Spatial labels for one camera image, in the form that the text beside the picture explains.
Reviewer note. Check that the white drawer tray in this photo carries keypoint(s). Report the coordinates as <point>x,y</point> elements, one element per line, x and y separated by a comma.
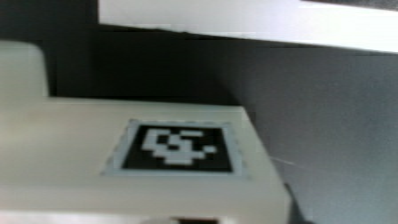
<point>115,162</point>

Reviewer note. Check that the white drawer cabinet box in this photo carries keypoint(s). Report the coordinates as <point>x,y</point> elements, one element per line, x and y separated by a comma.
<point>291,21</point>

